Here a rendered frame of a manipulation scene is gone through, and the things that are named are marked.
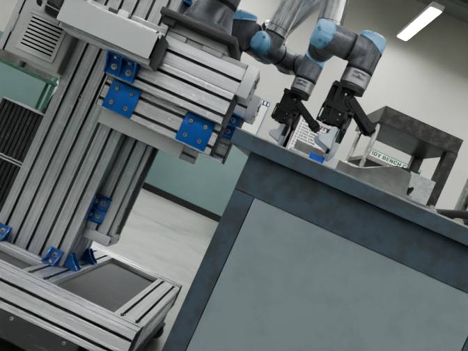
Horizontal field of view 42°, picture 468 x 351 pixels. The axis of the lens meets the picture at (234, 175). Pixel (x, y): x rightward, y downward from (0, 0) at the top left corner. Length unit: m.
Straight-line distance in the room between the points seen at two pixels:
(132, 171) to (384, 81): 7.87
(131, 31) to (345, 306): 0.86
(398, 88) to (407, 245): 8.33
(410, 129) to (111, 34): 5.31
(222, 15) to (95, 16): 0.35
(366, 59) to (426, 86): 8.10
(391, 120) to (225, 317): 5.40
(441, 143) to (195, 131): 5.24
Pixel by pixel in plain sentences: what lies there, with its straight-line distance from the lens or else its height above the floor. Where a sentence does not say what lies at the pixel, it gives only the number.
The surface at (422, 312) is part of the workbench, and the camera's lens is 1.38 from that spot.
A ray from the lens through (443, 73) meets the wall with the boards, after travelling 9.87.
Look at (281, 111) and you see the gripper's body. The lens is 2.05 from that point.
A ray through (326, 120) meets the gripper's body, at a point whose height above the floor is 0.93.
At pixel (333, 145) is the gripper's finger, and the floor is 0.88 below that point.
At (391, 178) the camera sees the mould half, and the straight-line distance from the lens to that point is 1.97.
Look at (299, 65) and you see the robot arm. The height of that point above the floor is 1.13.
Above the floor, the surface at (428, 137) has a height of 1.93.
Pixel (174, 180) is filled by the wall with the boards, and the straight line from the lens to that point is 9.25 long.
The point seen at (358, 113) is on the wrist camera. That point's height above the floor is 0.99.
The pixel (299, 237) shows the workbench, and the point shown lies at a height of 0.63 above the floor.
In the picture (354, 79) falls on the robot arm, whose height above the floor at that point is 1.06.
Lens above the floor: 0.69
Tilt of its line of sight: level
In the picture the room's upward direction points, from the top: 24 degrees clockwise
